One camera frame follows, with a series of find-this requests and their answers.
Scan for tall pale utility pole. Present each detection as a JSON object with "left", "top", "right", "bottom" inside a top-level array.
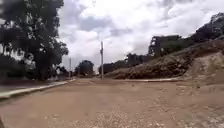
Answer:
[{"left": 99, "top": 40, "right": 105, "bottom": 80}]

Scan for distant dark tree line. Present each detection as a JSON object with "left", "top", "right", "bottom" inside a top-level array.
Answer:
[{"left": 98, "top": 52, "right": 155, "bottom": 75}]

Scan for round distant tree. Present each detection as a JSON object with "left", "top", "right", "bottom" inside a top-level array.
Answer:
[{"left": 74, "top": 59, "right": 96, "bottom": 78}]

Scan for brown dirt road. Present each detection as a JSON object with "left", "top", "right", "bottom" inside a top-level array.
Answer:
[{"left": 0, "top": 77, "right": 224, "bottom": 128}]

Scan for thin distant pole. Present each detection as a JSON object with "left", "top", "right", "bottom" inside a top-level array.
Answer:
[{"left": 68, "top": 56, "right": 72, "bottom": 79}]

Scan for brown earth embankment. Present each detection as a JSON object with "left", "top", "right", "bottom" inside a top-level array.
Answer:
[{"left": 104, "top": 39, "right": 224, "bottom": 84}]

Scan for row of dark trees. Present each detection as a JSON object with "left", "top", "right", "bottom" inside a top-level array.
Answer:
[{"left": 0, "top": 0, "right": 70, "bottom": 82}]

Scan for pale concrete kerb pavement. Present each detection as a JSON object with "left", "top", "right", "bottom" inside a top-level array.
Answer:
[{"left": 0, "top": 78, "right": 77, "bottom": 100}]

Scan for trees on embankment top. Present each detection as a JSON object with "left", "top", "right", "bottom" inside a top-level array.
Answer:
[{"left": 189, "top": 12, "right": 224, "bottom": 44}]

